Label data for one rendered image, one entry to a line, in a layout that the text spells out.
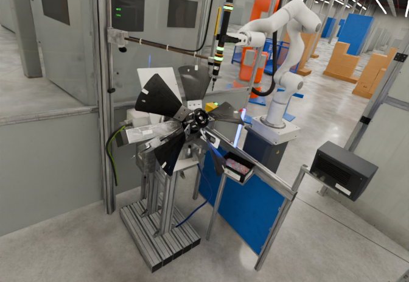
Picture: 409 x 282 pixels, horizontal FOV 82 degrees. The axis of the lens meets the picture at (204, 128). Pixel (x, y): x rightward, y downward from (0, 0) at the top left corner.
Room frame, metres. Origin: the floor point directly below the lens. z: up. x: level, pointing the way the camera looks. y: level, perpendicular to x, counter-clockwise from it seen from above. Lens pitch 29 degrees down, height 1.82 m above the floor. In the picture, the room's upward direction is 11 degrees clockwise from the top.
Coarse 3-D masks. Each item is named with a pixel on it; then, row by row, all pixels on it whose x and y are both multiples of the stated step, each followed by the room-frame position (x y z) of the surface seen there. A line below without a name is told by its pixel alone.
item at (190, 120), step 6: (198, 108) 1.23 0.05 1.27; (192, 114) 1.18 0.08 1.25; (198, 114) 1.21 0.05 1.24; (204, 114) 1.24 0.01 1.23; (186, 120) 1.21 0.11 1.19; (192, 120) 1.17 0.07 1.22; (198, 120) 1.19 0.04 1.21; (204, 120) 1.21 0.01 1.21; (198, 126) 1.16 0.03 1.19; (204, 126) 1.18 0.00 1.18; (192, 132) 1.23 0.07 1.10
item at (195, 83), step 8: (184, 72) 1.43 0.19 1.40; (192, 72) 1.43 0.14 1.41; (200, 72) 1.44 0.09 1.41; (208, 72) 1.45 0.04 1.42; (184, 80) 1.40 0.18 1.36; (192, 80) 1.40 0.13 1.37; (200, 80) 1.40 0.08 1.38; (208, 80) 1.41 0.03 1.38; (184, 88) 1.37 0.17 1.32; (192, 88) 1.36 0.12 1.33; (200, 88) 1.36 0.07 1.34; (192, 96) 1.33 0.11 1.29; (200, 96) 1.33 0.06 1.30
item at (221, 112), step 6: (216, 108) 1.44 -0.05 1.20; (222, 108) 1.45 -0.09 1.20; (228, 108) 1.47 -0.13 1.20; (234, 108) 1.50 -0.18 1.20; (210, 114) 1.35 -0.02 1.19; (216, 114) 1.36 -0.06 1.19; (222, 114) 1.38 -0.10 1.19; (228, 114) 1.40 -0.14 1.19; (234, 114) 1.43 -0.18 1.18; (216, 120) 1.29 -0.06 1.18; (222, 120) 1.31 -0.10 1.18; (228, 120) 1.34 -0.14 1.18; (234, 120) 1.37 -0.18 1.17; (240, 120) 1.40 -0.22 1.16
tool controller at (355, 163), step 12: (324, 144) 1.13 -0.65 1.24; (336, 144) 1.13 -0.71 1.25; (324, 156) 1.06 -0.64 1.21; (336, 156) 1.04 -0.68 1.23; (348, 156) 1.04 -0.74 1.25; (312, 168) 1.11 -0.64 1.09; (324, 168) 1.05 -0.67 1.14; (336, 168) 1.01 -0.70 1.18; (348, 168) 0.97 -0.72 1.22; (360, 168) 0.96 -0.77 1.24; (372, 168) 0.97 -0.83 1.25; (324, 180) 1.05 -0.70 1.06; (336, 180) 1.01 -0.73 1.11; (348, 180) 0.96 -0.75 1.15; (360, 180) 0.93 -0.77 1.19; (348, 192) 0.96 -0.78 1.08; (360, 192) 0.94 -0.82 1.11
